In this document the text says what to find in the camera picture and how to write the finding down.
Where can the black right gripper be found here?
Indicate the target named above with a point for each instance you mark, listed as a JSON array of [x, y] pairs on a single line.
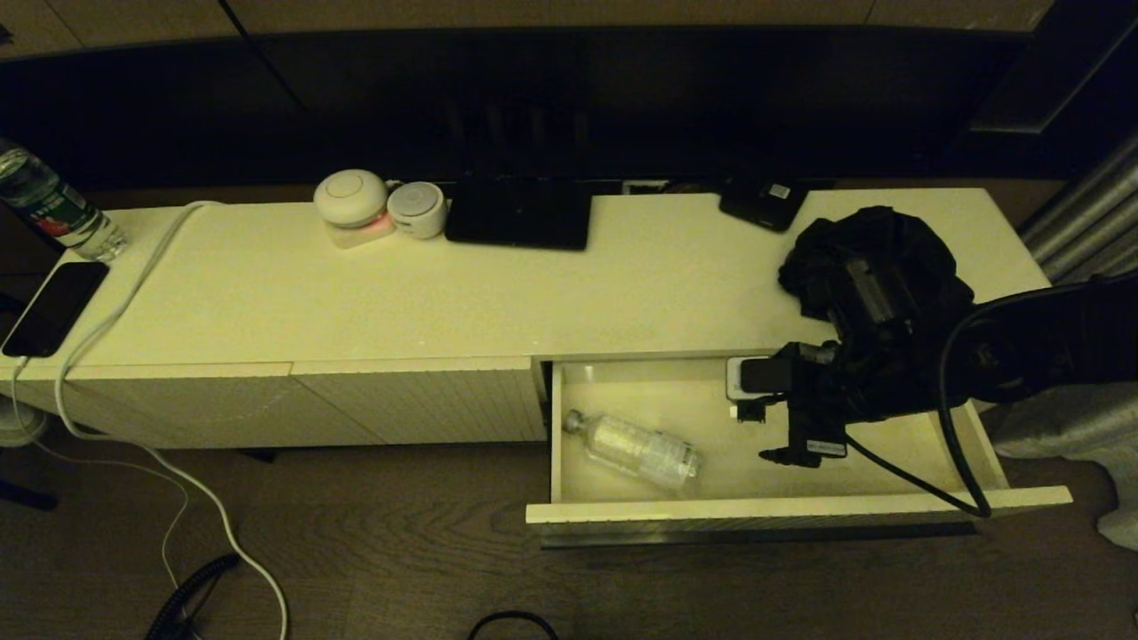
[[818, 400]]

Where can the white slatted drawer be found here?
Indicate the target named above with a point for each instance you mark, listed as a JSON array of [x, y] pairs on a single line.
[[693, 409]]

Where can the clear plastic water bottle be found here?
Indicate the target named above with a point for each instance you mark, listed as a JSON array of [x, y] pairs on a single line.
[[645, 452]]

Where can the black cloth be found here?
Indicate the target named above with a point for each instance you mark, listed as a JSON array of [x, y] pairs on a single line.
[[925, 244]]

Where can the long white tv cabinet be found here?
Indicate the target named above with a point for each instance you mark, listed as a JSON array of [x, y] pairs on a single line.
[[356, 293]]

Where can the small black labelled device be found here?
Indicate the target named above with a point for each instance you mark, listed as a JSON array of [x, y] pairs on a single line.
[[760, 209]]

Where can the black flat box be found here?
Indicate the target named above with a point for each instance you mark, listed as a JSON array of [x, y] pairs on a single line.
[[516, 218]]

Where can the large black television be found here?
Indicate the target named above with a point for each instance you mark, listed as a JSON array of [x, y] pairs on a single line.
[[622, 98]]

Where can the white sheer curtain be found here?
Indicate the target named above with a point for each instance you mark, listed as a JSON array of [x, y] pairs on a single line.
[[1122, 516]]

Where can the grey curtain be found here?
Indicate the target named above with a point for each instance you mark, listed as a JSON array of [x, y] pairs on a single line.
[[1093, 231]]

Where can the small white round device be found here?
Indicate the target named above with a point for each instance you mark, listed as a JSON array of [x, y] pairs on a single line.
[[416, 209]]

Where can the large white round device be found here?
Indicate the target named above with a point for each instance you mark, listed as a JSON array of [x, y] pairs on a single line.
[[351, 197]]

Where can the black smartphone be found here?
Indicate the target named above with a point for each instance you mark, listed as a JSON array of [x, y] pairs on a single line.
[[58, 307]]

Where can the black floor foot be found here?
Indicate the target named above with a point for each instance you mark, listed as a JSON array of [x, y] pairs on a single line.
[[27, 496]]

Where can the water bottle green red label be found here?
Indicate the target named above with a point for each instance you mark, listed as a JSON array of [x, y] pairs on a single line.
[[53, 209]]

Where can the white round floor object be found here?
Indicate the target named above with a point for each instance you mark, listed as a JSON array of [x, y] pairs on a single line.
[[13, 427]]

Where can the white wall socket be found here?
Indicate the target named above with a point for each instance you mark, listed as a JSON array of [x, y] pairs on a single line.
[[645, 188]]

